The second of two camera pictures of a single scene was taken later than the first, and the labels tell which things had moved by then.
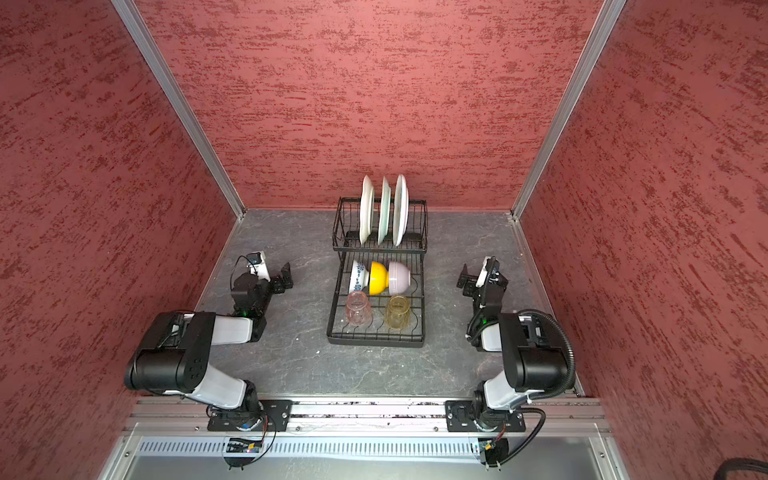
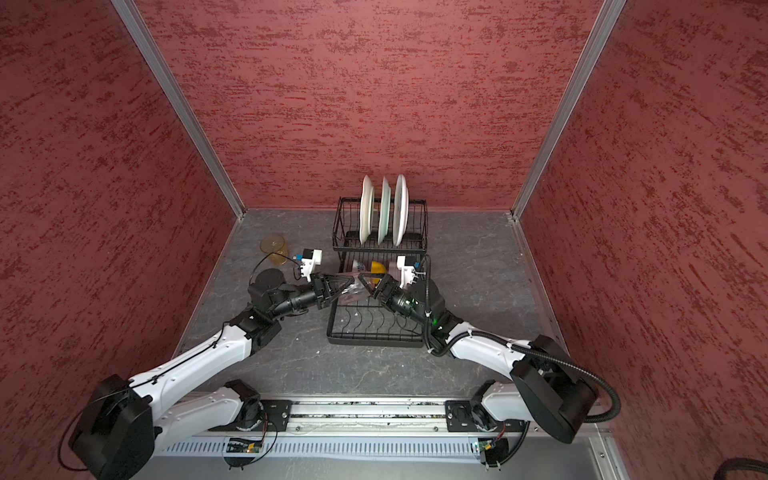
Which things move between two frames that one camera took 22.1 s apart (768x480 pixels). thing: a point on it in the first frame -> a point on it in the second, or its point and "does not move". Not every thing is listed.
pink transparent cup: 358,309 -> 357,290
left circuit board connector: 239,445 does not move
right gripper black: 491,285 -> 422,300
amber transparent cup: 397,311 -> 276,247
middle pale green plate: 384,217 does not move
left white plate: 367,209 does not move
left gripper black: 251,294 -> 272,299
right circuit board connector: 493,450 does not move
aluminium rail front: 557,418 does not move
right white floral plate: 400,210 does not move
